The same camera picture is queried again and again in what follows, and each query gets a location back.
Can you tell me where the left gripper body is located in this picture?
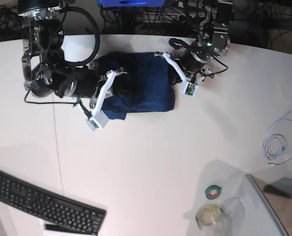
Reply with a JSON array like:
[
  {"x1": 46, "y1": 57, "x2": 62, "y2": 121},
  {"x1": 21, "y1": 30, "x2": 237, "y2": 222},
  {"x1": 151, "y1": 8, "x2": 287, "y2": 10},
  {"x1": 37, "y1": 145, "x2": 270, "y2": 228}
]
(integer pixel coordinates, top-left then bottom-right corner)
[{"x1": 174, "y1": 46, "x2": 212, "y2": 79}]

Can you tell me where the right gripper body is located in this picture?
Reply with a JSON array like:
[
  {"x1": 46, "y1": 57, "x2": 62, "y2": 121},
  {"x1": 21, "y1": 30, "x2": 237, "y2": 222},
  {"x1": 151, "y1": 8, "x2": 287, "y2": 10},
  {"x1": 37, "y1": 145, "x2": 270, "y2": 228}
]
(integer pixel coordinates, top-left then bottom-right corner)
[{"x1": 55, "y1": 61, "x2": 117, "y2": 109}]

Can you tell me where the dark blue t-shirt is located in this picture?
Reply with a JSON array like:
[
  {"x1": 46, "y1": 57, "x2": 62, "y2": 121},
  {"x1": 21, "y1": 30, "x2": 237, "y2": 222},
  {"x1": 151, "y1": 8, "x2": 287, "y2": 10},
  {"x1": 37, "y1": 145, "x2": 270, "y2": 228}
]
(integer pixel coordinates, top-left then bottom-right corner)
[{"x1": 96, "y1": 52, "x2": 176, "y2": 120}]

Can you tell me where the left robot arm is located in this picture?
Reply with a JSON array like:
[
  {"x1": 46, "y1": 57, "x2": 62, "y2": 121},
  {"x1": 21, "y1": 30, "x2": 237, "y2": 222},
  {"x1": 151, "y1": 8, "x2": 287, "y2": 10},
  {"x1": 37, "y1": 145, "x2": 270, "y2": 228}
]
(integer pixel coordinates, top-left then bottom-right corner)
[{"x1": 169, "y1": 0, "x2": 233, "y2": 84}]

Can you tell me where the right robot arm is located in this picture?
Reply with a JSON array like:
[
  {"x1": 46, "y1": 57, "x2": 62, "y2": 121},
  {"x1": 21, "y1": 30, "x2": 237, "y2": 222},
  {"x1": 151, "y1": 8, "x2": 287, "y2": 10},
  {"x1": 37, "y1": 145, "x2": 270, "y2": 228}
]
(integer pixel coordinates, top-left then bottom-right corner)
[{"x1": 18, "y1": 0, "x2": 107, "y2": 106}]

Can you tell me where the blue box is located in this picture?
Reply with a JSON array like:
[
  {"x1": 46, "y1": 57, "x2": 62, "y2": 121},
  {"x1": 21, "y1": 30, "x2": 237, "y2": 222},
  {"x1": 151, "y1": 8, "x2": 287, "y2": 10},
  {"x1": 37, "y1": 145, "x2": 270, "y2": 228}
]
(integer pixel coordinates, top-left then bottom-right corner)
[{"x1": 97, "y1": 0, "x2": 165, "y2": 7}]

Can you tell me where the green electrical tape roll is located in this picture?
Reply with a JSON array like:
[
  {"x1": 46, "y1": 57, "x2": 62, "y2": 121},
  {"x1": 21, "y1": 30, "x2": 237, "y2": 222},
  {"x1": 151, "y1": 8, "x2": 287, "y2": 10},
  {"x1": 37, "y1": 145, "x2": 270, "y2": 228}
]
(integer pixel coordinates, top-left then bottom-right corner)
[{"x1": 204, "y1": 185, "x2": 222, "y2": 200}]

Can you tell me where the black computer keyboard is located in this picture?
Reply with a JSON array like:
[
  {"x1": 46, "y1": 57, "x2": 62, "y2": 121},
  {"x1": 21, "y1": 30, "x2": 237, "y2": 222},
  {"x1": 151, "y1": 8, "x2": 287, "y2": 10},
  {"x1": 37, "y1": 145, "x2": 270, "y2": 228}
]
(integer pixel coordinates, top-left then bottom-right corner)
[{"x1": 0, "y1": 170, "x2": 107, "y2": 236}]

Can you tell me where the clear glass jar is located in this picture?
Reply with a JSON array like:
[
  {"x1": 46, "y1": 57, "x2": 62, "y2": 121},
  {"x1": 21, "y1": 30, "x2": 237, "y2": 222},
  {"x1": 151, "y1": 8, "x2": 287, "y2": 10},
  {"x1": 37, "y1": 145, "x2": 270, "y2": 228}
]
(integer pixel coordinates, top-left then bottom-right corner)
[{"x1": 195, "y1": 205, "x2": 225, "y2": 236}]

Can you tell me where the glass panel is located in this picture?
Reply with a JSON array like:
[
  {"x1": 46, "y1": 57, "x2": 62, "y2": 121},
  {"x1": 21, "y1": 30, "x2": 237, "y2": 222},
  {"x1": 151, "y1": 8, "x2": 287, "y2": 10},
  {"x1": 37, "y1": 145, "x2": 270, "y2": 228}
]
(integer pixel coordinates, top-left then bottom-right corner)
[{"x1": 250, "y1": 175, "x2": 292, "y2": 236}]

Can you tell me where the black floor cable bundle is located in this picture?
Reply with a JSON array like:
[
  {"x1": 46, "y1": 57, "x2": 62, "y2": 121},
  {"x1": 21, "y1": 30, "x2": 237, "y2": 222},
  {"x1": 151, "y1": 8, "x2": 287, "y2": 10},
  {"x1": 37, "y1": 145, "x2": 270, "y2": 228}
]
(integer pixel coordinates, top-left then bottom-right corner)
[{"x1": 0, "y1": 3, "x2": 23, "y2": 32}]

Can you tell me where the coiled white cable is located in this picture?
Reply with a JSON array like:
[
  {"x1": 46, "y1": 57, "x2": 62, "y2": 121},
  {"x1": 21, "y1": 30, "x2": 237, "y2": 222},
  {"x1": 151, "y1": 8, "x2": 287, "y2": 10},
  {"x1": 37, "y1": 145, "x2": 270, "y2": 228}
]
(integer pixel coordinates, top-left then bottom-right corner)
[{"x1": 262, "y1": 107, "x2": 292, "y2": 166}]

